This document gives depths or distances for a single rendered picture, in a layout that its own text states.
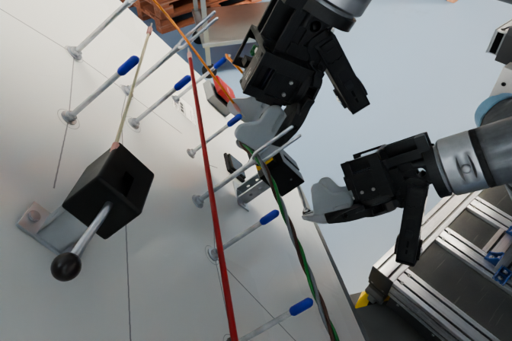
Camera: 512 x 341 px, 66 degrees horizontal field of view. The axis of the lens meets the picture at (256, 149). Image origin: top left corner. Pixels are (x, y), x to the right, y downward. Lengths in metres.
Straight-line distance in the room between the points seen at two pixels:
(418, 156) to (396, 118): 2.10
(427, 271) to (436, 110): 1.38
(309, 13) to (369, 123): 2.14
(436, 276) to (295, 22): 1.36
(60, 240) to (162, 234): 0.12
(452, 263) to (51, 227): 1.57
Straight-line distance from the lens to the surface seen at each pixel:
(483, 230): 1.88
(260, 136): 0.47
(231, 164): 0.60
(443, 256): 1.73
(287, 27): 0.42
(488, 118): 0.71
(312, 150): 2.29
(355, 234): 1.94
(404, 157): 0.55
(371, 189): 0.56
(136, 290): 0.32
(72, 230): 0.28
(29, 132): 0.35
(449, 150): 0.53
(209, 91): 0.74
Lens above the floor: 1.54
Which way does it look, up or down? 43 degrees down
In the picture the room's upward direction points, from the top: straight up
